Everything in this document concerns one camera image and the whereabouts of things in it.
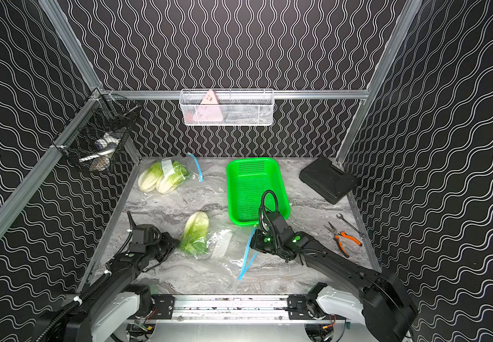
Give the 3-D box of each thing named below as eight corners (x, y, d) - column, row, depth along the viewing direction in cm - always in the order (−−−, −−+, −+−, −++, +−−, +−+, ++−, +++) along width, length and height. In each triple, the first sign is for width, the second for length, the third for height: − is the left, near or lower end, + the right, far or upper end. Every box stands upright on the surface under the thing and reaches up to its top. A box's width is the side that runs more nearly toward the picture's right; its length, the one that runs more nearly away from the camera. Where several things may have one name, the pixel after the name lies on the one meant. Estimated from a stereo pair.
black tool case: (330, 206, 104) (334, 199, 99) (297, 179, 114) (299, 171, 110) (353, 187, 111) (358, 180, 106) (320, 163, 122) (323, 155, 117)
